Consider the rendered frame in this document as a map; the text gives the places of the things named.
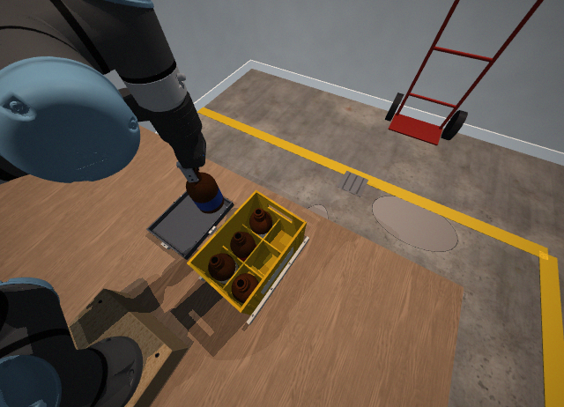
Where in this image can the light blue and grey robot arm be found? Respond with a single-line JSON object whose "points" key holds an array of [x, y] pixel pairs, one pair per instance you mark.
{"points": [[62, 120]]}

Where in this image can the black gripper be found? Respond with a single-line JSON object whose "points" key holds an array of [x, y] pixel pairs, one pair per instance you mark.
{"points": [[170, 109]]}

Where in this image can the brown bottle with blue label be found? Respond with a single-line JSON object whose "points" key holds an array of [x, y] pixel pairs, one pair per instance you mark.
{"points": [[205, 193]]}

